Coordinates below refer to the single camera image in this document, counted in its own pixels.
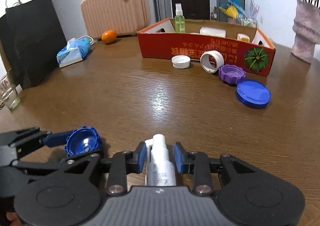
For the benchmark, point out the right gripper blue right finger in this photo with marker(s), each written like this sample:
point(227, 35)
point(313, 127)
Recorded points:
point(197, 165)

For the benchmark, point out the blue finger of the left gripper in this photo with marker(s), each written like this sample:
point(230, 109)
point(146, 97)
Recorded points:
point(56, 139)

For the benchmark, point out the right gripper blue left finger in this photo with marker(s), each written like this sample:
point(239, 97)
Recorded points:
point(122, 164)

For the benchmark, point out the blue ridged bottle cap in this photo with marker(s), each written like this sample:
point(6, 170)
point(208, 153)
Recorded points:
point(82, 140)

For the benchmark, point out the white small spray bottle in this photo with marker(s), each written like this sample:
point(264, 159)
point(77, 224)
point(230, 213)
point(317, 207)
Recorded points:
point(159, 169)

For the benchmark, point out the translucent white plastic jar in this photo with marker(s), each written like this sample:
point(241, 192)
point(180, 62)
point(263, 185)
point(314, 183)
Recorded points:
point(216, 32)

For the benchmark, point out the person's hand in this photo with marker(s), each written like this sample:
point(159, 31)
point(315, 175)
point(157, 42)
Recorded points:
point(13, 218)

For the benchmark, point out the clear drinking glass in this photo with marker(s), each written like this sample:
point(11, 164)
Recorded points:
point(9, 93)

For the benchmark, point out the blue flat round lid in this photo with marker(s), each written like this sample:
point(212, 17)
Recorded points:
point(253, 94)

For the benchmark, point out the blue tissue pack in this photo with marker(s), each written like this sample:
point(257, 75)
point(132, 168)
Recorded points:
point(75, 51)

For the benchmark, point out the purple ridged lid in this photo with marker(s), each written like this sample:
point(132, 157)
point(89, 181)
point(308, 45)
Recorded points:
point(231, 74)

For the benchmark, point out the black paper bag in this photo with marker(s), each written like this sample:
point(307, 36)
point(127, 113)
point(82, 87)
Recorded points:
point(31, 37)

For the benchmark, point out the white jar lid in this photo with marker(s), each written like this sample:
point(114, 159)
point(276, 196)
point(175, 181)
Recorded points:
point(180, 61)

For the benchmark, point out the orange fruit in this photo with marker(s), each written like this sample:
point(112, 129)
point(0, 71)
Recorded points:
point(109, 37)

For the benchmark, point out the red cardboard box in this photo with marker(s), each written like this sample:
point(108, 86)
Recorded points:
point(160, 41)

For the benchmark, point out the small yellow beige box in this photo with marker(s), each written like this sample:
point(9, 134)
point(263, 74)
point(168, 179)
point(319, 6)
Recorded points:
point(243, 38)

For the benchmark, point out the pink ribbed suitcase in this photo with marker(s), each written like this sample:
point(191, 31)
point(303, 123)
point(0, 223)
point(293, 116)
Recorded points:
point(125, 17)

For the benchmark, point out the green spray bottle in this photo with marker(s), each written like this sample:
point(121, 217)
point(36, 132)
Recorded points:
point(179, 19)

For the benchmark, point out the yellow blue toy clutter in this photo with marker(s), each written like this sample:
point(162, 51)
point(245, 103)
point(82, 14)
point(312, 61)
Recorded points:
point(236, 13)

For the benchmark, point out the pink textured vase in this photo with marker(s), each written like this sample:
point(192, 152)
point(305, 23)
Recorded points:
point(306, 28)

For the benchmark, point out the white ring tape roll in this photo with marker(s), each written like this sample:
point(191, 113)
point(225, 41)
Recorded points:
point(211, 61)

